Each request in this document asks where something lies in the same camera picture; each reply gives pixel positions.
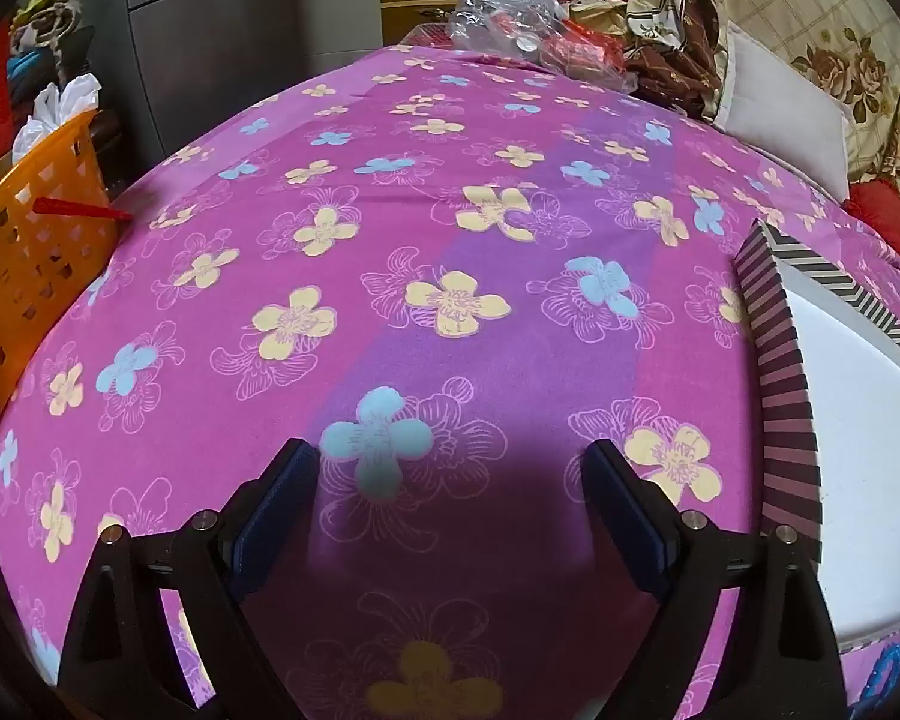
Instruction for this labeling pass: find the clear plastic bag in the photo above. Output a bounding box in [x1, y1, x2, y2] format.
[446, 0, 571, 55]

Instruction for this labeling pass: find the red pillow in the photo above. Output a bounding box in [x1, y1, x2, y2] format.
[844, 178, 900, 280]

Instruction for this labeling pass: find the orange plastic basket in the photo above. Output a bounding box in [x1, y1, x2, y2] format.
[0, 109, 121, 466]

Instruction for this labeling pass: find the brown floral cloth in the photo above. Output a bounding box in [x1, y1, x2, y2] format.
[11, 0, 97, 83]

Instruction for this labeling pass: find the beige floral blanket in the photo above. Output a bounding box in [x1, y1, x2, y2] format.
[637, 0, 900, 203]

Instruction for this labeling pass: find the pink floral bedsheet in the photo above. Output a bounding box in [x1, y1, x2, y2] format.
[0, 41, 900, 720]

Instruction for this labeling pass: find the red stick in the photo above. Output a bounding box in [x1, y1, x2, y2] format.
[32, 197, 133, 223]

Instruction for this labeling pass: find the grey refrigerator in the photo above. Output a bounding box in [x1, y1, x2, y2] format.
[82, 0, 305, 166]

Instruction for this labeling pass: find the brown floral quilt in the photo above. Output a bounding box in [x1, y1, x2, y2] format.
[621, 0, 732, 121]

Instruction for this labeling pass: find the striped cardboard box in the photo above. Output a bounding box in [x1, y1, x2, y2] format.
[733, 217, 900, 650]

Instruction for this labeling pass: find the red wrapped packet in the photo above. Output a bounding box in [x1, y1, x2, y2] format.
[538, 19, 638, 91]

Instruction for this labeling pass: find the white pillow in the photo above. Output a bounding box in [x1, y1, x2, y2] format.
[712, 21, 856, 200]

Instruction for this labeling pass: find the white plastic bag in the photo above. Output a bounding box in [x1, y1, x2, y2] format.
[11, 75, 104, 162]

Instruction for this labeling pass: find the blue bead bracelet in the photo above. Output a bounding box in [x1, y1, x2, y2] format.
[851, 641, 900, 720]

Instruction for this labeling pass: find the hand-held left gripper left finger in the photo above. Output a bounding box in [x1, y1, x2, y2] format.
[56, 437, 322, 720]

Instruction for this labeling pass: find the light grey cabinet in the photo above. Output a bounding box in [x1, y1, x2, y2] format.
[292, 0, 385, 80]

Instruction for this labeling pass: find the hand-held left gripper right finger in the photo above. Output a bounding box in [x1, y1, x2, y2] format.
[580, 438, 846, 720]

